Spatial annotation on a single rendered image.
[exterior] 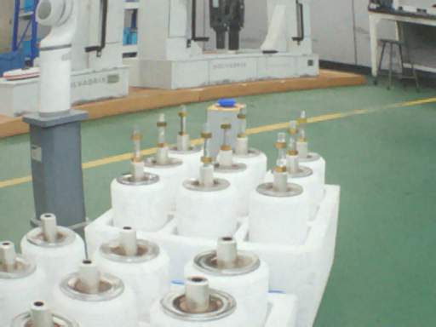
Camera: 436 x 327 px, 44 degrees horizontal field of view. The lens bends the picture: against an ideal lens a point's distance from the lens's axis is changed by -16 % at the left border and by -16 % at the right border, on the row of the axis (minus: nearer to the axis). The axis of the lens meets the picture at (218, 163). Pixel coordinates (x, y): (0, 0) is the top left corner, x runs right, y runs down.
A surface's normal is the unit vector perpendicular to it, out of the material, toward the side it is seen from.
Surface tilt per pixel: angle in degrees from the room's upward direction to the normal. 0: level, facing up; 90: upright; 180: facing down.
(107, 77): 90
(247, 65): 90
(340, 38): 90
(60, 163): 90
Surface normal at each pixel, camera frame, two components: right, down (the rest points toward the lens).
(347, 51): -0.70, 0.17
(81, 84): 0.71, 0.16
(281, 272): -0.27, 0.22
